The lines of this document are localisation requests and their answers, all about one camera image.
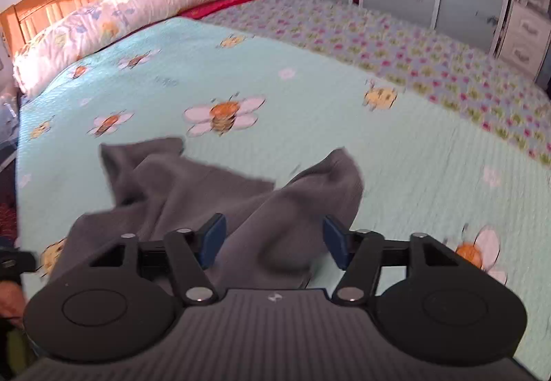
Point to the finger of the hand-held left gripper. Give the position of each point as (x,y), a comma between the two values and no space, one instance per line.
(17,262)

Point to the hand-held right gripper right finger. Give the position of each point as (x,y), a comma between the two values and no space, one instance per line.
(335,241)

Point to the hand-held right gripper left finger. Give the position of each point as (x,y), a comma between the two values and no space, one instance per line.
(214,236)

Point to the grey sweater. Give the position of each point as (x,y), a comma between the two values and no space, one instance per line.
(181,191)

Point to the person's left hand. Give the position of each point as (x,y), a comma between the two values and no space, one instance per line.
(9,299)

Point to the mint bee-print quilt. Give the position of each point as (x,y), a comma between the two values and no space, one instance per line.
(323,127)

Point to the floral bed sheet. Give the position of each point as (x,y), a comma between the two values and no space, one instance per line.
(409,53)

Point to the red cloth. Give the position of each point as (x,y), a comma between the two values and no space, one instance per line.
(224,4)

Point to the long floral pillow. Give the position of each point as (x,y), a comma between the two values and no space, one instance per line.
(129,15)

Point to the white drawer cabinet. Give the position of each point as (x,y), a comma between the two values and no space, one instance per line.
(525,36)

